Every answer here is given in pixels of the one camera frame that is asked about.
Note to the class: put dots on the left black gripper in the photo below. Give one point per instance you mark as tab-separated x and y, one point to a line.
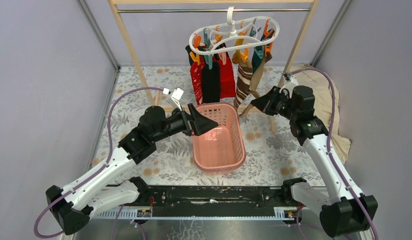
201	124

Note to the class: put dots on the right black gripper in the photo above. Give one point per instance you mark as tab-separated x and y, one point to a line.
265	103

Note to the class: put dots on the red snowflake sock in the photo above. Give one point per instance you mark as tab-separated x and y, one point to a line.
196	77

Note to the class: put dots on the white clip sock hanger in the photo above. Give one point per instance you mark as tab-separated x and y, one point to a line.
218	38

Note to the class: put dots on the red santa sock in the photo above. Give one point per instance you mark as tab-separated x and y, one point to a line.
226	73

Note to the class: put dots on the tan brown sock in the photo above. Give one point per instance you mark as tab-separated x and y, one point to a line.
256	77

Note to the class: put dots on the dark green knit sock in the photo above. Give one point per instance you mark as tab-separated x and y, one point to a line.
189	52

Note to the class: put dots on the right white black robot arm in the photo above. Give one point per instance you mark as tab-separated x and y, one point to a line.
345	209

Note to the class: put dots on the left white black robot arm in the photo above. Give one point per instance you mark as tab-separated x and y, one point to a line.
77	202

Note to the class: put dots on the pink plastic laundry basket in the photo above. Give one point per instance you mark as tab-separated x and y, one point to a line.
220	150

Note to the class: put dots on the brown white striped sock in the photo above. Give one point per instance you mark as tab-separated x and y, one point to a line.
244	76

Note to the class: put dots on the teal sock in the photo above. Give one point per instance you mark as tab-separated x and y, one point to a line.
257	59

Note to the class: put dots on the black sock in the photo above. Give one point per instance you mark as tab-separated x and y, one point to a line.
210	83

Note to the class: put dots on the floral patterned floor mat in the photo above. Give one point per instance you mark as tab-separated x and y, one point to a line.
272	153

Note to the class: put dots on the beige cloth pile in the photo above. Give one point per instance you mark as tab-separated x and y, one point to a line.
326	104

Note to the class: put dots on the mustard yellow sock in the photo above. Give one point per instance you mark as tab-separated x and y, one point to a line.
239	42

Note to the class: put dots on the wooden clothes rack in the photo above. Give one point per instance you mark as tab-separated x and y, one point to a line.
240	55

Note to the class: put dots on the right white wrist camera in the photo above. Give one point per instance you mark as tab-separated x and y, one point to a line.
288	87

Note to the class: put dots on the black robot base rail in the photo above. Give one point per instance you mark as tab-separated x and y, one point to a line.
216	202

